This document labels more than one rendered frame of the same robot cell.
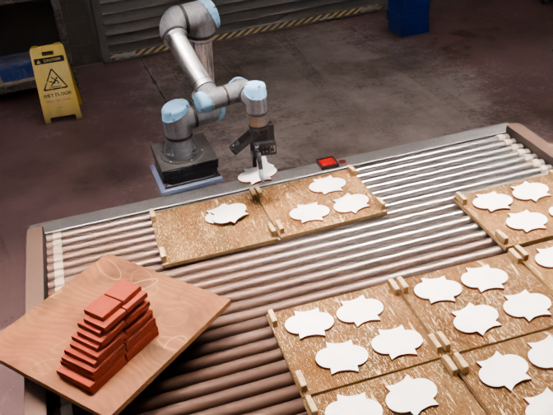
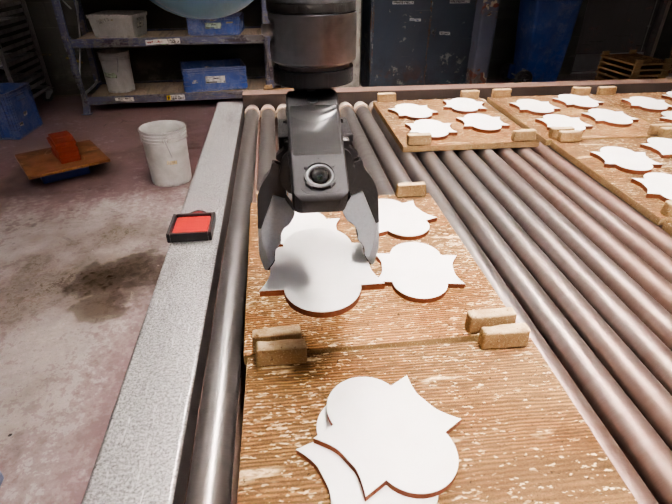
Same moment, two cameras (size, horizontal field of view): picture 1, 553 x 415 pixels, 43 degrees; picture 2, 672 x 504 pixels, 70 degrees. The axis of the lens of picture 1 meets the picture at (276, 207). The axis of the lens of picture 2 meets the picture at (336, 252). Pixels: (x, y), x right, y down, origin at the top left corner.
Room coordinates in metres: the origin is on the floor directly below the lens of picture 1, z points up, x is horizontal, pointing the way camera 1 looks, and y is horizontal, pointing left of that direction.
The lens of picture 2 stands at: (2.20, 0.48, 1.35)
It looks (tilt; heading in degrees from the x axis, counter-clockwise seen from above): 32 degrees down; 277
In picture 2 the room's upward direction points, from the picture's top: straight up
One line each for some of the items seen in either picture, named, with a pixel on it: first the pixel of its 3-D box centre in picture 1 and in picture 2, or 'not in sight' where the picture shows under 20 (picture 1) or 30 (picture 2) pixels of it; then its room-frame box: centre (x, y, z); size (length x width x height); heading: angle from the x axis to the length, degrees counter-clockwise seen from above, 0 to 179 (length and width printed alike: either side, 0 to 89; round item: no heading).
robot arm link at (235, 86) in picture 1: (239, 91); not in sight; (2.36, 0.10, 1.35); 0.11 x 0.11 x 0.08; 26
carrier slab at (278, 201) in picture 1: (318, 202); (359, 257); (2.24, -0.16, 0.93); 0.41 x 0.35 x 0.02; 105
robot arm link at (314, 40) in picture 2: (257, 118); (309, 40); (2.28, 0.04, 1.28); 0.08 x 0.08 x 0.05
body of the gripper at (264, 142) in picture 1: (262, 138); (314, 129); (2.28, 0.03, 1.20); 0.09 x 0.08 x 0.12; 103
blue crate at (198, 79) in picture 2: not in sight; (213, 74); (4.09, -4.39, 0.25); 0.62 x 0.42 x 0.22; 25
